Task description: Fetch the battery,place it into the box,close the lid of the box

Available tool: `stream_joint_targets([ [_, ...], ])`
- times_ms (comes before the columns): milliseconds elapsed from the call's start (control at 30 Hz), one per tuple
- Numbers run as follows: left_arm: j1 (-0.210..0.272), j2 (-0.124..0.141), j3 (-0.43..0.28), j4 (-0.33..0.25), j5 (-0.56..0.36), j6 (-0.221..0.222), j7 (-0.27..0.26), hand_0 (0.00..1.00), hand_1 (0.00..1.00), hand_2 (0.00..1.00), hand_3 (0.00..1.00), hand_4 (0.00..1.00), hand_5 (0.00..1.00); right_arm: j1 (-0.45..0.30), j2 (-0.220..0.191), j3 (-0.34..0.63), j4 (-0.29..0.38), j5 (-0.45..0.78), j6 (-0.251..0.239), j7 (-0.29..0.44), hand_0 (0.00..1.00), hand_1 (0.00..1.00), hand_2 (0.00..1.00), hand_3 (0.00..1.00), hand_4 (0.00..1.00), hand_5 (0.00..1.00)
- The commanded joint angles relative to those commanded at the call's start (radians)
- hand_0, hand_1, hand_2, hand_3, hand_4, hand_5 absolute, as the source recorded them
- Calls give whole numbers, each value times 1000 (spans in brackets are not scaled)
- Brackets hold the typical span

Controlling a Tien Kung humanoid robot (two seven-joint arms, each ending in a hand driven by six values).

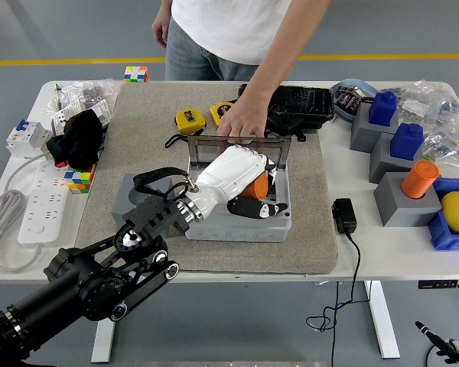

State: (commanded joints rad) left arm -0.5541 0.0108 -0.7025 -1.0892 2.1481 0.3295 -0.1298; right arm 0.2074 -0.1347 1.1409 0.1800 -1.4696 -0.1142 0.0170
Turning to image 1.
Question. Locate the person's left hand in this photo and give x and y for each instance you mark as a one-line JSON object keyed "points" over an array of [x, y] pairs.
{"points": [[245, 120]]}

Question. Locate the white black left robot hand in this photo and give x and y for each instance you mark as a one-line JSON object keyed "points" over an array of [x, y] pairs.
{"points": [[229, 172]]}

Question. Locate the person's right hand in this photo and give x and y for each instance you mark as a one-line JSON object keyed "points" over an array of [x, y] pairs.
{"points": [[161, 30]]}

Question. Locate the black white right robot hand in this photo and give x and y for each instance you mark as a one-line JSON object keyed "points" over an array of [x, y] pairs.
{"points": [[451, 349]]}

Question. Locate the orange cylinder battery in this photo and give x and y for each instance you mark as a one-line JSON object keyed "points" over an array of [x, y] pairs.
{"points": [[258, 187]]}

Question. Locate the grey electrical box clear lid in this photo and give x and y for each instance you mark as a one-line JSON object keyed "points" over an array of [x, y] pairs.
{"points": [[233, 233]]}

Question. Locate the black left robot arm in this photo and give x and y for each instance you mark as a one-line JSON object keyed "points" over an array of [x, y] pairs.
{"points": [[80, 283]]}

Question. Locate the person's left forearm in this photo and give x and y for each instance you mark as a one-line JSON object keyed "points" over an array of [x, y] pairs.
{"points": [[275, 72]]}

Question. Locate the person's right forearm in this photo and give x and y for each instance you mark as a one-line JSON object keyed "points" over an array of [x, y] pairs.
{"points": [[164, 9]]}

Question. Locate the colourful puzzle cube white crossed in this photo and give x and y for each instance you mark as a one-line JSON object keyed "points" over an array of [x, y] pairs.
{"points": [[136, 73]]}

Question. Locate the black plastic tray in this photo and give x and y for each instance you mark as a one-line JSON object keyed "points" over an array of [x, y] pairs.
{"points": [[306, 103]]}

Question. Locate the black table control panel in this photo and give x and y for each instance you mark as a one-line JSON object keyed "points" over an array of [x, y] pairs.
{"points": [[436, 284]]}

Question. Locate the person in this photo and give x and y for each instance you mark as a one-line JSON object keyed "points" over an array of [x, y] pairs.
{"points": [[229, 26]]}

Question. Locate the white table leg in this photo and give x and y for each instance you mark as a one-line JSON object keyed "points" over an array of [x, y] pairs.
{"points": [[101, 344], [382, 325]]}

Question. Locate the grey-brown mat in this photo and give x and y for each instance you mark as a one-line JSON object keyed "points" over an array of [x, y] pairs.
{"points": [[214, 256]]}

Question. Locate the clear bag with screws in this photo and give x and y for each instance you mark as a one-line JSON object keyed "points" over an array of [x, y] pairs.
{"points": [[95, 91]]}

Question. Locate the light blue bowl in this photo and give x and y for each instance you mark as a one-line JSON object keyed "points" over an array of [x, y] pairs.
{"points": [[342, 113]]}

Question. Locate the dark printed packet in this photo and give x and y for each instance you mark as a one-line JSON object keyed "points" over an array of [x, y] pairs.
{"points": [[348, 101]]}

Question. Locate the blue plastic bin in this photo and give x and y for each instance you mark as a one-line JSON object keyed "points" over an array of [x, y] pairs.
{"points": [[443, 237]]}

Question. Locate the grey block with round hole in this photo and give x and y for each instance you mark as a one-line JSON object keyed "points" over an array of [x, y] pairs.
{"points": [[120, 202]]}

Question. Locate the grey holder block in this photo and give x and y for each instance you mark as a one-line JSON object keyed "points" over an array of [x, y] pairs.
{"points": [[382, 164], [401, 210], [361, 134]]}

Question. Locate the thin metal tool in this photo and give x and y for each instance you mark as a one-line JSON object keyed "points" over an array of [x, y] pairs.
{"points": [[57, 95]]}

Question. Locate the black power adapter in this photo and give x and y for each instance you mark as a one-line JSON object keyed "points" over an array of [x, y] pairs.
{"points": [[344, 216]]}

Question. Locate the black cloth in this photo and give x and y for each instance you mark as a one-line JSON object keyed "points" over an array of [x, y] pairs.
{"points": [[80, 137]]}

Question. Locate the blue square plug block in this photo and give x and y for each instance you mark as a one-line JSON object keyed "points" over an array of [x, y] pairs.
{"points": [[405, 141], [382, 109]]}

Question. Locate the small red block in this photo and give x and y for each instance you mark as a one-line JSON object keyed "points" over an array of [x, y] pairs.
{"points": [[60, 163]]}

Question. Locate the white blue circuit breaker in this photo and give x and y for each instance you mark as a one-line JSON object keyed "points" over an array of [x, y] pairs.
{"points": [[27, 137]]}

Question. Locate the clear plastic parts bag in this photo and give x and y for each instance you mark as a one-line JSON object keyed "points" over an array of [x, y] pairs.
{"points": [[451, 141], [417, 107]]}

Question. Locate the orange cylinder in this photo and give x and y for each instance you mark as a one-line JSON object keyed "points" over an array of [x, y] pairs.
{"points": [[418, 179]]}

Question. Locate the white power strip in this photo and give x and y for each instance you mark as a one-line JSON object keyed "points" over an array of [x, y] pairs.
{"points": [[42, 206]]}

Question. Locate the white switch module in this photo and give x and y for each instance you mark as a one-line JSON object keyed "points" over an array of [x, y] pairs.
{"points": [[99, 111]]}

